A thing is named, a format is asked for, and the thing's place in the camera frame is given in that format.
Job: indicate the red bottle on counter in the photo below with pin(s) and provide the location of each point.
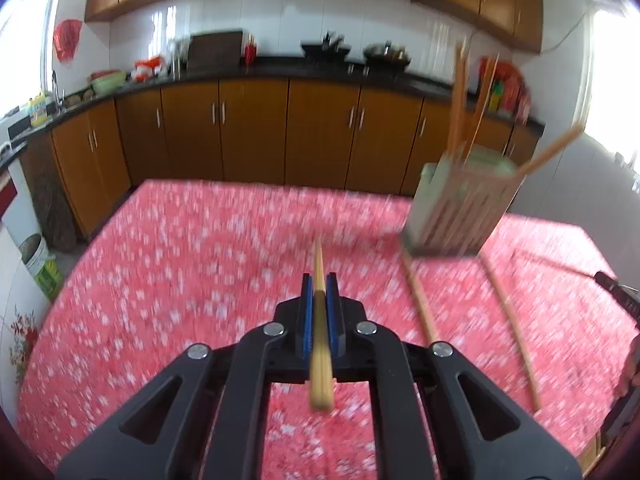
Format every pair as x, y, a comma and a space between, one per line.
250, 51

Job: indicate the brown lower kitchen cabinets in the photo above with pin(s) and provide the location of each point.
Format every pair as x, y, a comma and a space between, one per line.
285, 131

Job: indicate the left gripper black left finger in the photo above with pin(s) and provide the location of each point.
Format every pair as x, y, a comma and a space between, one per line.
204, 416

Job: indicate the person's right hand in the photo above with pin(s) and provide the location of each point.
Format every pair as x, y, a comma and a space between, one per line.
629, 376

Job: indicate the black wok with lid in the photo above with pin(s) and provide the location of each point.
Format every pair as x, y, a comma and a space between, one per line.
386, 57

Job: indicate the red bag on wall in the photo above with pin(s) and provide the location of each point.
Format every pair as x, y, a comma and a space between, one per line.
66, 37

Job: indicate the black countertop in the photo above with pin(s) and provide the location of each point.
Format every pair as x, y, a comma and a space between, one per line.
265, 67

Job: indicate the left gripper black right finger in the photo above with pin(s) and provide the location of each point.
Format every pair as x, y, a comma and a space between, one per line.
434, 414

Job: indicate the wooden chopstick of group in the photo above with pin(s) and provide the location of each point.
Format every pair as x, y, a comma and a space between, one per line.
425, 316
480, 106
321, 394
458, 98

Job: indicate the black wok left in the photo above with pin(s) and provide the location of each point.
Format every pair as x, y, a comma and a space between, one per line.
331, 49

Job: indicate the dark cutting board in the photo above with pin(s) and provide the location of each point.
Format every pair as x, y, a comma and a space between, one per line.
215, 50

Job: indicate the red plastic bag on counter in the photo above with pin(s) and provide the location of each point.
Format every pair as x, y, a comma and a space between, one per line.
509, 95

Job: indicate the beige perforated utensil holder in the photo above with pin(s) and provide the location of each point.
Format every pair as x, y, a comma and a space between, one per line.
457, 205

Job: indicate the wooden chopstick left group inner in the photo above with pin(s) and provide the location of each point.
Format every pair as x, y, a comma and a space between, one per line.
512, 318

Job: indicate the red floral tablecloth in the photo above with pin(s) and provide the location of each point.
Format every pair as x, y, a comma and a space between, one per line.
187, 262

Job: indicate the white bucket on floor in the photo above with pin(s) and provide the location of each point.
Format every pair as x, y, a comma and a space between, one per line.
42, 265

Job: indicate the green bowl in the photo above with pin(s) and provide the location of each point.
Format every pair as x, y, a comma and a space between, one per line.
108, 81

